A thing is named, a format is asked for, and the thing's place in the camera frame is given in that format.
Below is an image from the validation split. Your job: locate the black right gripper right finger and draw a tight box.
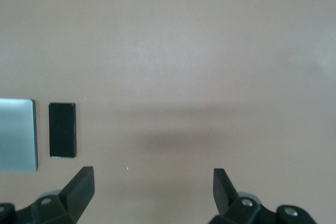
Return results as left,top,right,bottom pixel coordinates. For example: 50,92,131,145
209,168,316,224

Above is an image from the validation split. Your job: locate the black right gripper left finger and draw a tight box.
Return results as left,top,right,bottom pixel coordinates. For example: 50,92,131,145
0,166,96,224

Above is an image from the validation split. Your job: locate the black smartphone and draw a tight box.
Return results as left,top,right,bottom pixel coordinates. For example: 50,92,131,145
48,102,78,159

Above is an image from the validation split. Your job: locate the silver closed laptop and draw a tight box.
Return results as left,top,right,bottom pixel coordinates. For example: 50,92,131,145
0,98,39,174

